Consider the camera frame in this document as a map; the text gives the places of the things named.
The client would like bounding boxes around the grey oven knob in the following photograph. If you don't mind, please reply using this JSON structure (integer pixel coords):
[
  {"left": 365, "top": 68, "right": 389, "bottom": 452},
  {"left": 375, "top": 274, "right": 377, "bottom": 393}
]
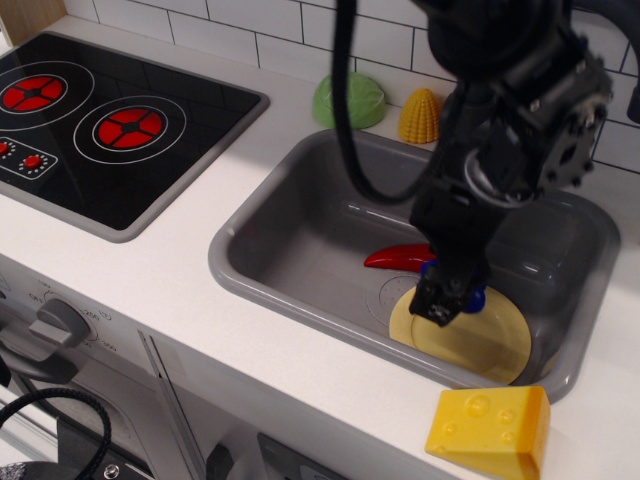
[{"left": 29, "top": 298, "right": 90, "bottom": 348}]

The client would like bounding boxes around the red toy chili pepper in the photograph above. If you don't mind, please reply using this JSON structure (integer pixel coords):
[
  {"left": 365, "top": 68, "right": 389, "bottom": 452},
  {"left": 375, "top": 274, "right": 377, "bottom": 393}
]
[{"left": 364, "top": 244, "right": 436, "bottom": 273}]

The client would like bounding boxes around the yellow toy corn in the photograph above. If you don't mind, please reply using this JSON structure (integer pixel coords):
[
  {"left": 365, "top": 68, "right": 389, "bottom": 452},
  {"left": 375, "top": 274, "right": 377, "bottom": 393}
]
[{"left": 398, "top": 88, "right": 441, "bottom": 144}]

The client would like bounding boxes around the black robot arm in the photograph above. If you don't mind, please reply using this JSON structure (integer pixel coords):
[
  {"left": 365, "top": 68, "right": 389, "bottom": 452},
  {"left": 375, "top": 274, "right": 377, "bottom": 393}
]
[{"left": 410, "top": 1, "right": 612, "bottom": 326}]

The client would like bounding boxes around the green toy cabbage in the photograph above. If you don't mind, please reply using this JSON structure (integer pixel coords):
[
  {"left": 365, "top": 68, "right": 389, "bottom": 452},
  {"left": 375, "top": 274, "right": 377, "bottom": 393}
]
[{"left": 311, "top": 72, "right": 386, "bottom": 130}]

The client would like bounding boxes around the yellow toy cheese wedge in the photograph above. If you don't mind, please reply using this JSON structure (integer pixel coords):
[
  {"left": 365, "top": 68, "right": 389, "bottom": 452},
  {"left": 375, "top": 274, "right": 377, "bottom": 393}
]
[{"left": 425, "top": 386, "right": 551, "bottom": 479}]

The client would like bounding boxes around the black toy stove top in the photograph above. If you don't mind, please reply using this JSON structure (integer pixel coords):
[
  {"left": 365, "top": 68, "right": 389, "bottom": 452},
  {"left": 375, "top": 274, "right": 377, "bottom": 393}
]
[{"left": 1, "top": 33, "right": 269, "bottom": 243}]

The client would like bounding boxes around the blue toy blueberries bunch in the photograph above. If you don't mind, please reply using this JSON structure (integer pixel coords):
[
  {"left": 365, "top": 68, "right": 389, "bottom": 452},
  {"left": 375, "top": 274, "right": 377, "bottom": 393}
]
[{"left": 420, "top": 260, "right": 487, "bottom": 314}]

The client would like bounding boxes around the black braided cable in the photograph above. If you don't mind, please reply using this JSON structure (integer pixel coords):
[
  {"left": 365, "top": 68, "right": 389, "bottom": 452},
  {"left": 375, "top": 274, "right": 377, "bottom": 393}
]
[
  {"left": 331, "top": 0, "right": 441, "bottom": 202},
  {"left": 0, "top": 388, "right": 113, "bottom": 480}
]

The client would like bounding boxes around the grey toy oven front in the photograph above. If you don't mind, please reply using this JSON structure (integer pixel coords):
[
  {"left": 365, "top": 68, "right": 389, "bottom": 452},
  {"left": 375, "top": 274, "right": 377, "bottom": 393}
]
[{"left": 1, "top": 258, "right": 341, "bottom": 479}]

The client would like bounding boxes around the grey toy sink basin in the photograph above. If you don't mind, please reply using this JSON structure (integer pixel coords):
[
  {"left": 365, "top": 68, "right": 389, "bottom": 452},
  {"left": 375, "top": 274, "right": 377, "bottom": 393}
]
[{"left": 209, "top": 130, "right": 621, "bottom": 401}]

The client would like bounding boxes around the black braided cable lower left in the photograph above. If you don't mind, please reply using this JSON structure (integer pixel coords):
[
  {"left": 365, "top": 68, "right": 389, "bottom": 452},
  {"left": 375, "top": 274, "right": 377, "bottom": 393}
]
[{"left": 0, "top": 388, "right": 113, "bottom": 480}]

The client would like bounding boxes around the yellow plastic plate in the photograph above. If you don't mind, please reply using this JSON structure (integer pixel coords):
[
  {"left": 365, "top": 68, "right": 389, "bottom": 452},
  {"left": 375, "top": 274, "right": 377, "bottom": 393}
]
[{"left": 389, "top": 287, "right": 558, "bottom": 385}]

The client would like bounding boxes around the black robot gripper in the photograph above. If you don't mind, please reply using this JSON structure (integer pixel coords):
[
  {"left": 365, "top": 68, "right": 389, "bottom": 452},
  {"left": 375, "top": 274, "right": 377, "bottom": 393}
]
[{"left": 409, "top": 94, "right": 504, "bottom": 327}]

